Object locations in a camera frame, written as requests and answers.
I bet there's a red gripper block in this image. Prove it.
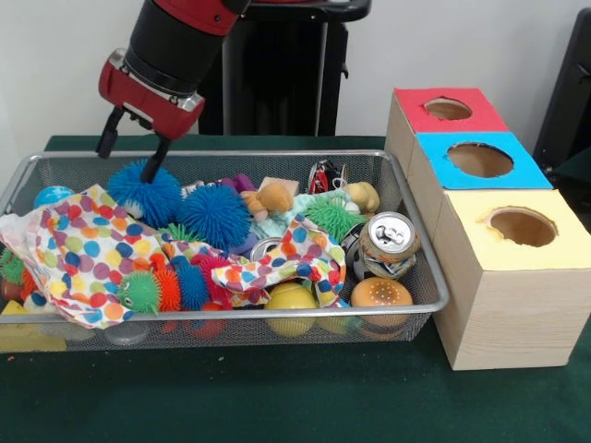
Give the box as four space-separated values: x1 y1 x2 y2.
96 60 206 184

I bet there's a blue spiky rubber ball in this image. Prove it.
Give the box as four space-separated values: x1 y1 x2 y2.
177 185 252 252
106 159 183 229

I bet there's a multicoloured spiky caterpillar toy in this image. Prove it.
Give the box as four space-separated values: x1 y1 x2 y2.
116 254 232 315

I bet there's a colourful patterned cloth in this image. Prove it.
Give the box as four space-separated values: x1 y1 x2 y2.
211 224 349 310

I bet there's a shallow clear mesh bin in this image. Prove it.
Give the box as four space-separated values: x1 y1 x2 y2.
0 150 451 353

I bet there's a wooden box with three holes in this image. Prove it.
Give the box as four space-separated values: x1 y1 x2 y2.
384 88 591 372

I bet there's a tan plush animal toy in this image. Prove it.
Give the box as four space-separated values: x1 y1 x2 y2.
238 180 296 222

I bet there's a green spiky rubber ball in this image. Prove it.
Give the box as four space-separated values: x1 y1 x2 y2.
305 197 366 243

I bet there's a plain yellow ball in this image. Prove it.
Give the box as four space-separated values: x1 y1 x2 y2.
266 282 317 338

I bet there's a crushed silver drink can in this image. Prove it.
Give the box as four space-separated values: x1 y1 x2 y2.
358 212 421 281

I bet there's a dark green table cloth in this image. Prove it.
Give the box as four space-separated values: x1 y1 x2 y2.
0 134 591 443
552 146 591 183

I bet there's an orange ball with cream dots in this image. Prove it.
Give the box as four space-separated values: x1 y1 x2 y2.
350 277 414 335

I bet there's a black panel stand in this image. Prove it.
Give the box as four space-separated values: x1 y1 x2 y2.
534 7 591 176

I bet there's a black cable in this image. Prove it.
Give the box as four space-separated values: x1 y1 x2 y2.
162 116 197 137

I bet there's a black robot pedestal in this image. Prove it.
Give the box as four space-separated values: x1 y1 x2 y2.
199 0 372 138

